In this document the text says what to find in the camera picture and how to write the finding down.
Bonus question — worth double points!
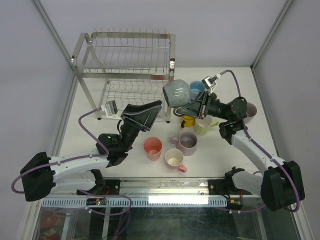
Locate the grey-blue round ceramic cup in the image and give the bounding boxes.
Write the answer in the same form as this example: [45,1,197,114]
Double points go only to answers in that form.
[162,79,191,108]

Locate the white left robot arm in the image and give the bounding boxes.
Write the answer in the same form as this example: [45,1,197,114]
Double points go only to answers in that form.
[19,100,162,202]

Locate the tall pink cup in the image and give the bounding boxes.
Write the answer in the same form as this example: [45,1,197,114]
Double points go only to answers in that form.
[143,137,163,161]

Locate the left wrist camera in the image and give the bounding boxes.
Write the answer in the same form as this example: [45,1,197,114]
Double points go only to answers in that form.
[101,100,121,120]

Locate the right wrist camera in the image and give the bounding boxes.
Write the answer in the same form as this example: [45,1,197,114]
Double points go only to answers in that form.
[201,73,222,93]

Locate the lilac mug with handle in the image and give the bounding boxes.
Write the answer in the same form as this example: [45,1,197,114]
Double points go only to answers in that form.
[169,132,198,157]

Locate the small olive cup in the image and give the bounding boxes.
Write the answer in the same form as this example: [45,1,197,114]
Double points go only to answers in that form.
[210,92,218,100]

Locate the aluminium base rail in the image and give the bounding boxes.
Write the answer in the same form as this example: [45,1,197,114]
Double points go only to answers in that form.
[103,177,263,201]

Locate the light blue mug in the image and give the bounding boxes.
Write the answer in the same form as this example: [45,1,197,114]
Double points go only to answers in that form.
[189,81,206,99]

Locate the white slotted cable duct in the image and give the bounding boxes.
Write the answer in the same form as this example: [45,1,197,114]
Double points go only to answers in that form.
[42,195,227,208]

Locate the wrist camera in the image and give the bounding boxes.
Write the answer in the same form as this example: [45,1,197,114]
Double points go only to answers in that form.
[201,73,222,93]
[101,100,121,120]

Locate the yellow mug black handle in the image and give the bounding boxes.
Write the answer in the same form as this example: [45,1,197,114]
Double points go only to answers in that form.
[180,115,196,128]

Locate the stainless steel dish rack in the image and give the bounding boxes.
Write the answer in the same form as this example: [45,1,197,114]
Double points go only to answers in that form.
[70,29,176,111]

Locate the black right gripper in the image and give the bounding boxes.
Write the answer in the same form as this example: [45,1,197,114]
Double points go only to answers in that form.
[175,90,230,121]

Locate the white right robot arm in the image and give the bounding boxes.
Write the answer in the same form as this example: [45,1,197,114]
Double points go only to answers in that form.
[172,91,305,213]

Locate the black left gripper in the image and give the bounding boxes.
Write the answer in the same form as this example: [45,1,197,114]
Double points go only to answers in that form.
[119,101,163,153]

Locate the lilac mug black handle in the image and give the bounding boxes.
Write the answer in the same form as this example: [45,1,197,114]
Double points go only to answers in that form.
[243,102,257,124]

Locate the pale green mug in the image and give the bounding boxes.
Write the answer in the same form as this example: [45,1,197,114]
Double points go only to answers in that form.
[193,115,219,136]

